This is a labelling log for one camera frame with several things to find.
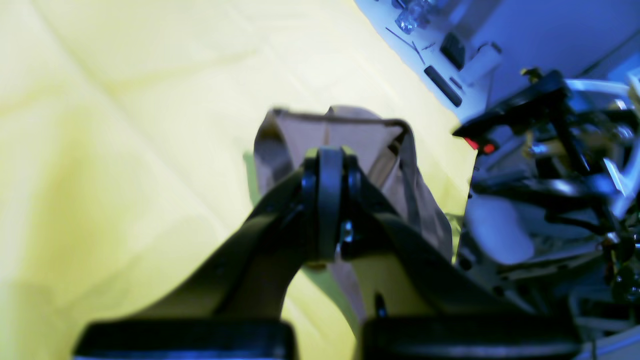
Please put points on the brown T-shirt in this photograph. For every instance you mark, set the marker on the brown T-shirt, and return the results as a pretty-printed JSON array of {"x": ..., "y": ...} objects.
[{"x": 386, "y": 153}]

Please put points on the yellow table cloth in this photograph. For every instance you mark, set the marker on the yellow table cloth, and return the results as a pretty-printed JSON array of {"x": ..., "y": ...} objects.
[{"x": 126, "y": 127}]

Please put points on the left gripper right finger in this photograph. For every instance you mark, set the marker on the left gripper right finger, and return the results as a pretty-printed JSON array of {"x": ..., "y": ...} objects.
[{"x": 432, "y": 311}]

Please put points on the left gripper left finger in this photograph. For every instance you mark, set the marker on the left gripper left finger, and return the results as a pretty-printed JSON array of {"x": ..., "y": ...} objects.
[{"x": 230, "y": 307}]

